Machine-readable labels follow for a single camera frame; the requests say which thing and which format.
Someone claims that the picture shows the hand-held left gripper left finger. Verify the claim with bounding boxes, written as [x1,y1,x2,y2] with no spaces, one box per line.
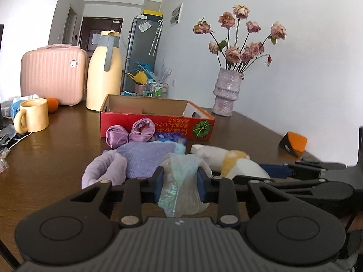
[69,167,165,229]

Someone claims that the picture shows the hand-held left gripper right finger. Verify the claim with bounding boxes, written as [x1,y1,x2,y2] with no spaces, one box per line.
[197,166,296,229]

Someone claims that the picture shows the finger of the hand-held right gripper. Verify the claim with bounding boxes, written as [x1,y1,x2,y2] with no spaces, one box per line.
[233,174,327,197]
[259,160,330,180]

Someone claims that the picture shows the clear iridescent plastic bag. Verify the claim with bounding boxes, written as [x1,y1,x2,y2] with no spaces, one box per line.
[158,152,213,219]

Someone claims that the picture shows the purple towel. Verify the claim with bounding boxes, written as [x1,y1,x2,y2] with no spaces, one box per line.
[116,142,178,180]

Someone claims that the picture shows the white and yellow plush toy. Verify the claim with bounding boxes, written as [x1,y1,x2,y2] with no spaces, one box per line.
[191,144,271,180]

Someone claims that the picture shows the lilac fuzzy headband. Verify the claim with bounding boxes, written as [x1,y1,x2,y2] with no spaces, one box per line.
[81,151,128,190]

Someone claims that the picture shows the purple satin scrunchie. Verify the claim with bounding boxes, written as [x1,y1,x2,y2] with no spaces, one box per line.
[106,125,131,149]
[129,117,156,143]

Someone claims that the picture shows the red cardboard box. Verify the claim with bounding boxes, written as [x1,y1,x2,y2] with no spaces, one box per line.
[100,93,216,141]

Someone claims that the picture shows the orange and black wedge block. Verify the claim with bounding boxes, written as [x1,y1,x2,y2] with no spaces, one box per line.
[279,131,308,157]

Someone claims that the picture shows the blue printed packet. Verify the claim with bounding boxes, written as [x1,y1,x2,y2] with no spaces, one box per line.
[155,133,188,148]

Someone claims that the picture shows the purple ribbed vase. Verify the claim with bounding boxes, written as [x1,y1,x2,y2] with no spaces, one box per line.
[212,68,245,117]

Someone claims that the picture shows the storage cart with bottles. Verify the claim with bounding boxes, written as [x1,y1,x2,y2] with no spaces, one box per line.
[122,61,169,99]

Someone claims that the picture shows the white feathery branches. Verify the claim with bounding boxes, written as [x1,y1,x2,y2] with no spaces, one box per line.
[153,59,172,83]

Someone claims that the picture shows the yellow thermos jug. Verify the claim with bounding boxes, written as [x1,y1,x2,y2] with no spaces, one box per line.
[86,30,123,112]

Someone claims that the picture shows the bunch of dried pink roses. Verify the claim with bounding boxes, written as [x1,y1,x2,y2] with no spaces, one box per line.
[193,5,287,74]

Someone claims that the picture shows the grey refrigerator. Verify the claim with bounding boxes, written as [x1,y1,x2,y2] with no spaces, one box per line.
[123,15,164,94]

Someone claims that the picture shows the yellow mug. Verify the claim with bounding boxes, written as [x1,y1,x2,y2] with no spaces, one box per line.
[14,98,49,134]

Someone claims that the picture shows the clear umbrella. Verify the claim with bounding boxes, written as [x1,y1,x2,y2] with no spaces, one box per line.
[149,20,163,56]

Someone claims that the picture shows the pink ribbed suitcase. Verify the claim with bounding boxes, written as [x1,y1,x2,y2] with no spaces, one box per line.
[20,44,89,107]

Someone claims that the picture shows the clear plastic packets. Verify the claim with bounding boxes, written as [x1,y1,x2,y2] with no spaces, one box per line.
[0,147,11,174]

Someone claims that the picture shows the blue and white tissue packet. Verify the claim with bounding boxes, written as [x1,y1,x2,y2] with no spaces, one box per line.
[11,94,40,119]

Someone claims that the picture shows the dark brown door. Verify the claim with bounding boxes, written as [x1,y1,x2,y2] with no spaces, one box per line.
[79,17,124,60]

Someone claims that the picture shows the yellow box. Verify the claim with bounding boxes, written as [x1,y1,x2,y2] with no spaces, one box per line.
[142,9,164,18]

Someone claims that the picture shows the grey interior door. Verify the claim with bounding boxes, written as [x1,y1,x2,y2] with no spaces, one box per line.
[62,4,78,46]

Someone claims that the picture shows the white wall panel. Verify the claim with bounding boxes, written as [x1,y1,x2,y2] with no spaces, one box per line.
[171,3,183,27]

